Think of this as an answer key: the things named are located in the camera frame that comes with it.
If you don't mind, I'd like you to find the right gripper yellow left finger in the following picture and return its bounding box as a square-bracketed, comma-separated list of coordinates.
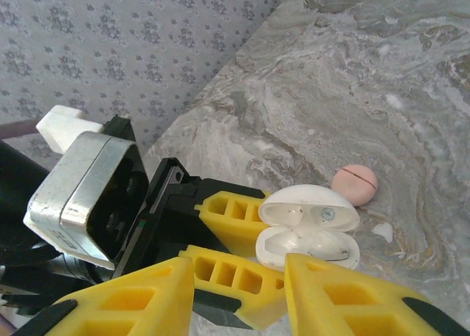
[14, 255, 195, 336]

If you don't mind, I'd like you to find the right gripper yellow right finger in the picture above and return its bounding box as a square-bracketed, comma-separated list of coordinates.
[284, 252, 470, 336]

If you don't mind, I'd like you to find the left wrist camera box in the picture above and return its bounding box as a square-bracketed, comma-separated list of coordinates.
[22, 104, 151, 271]

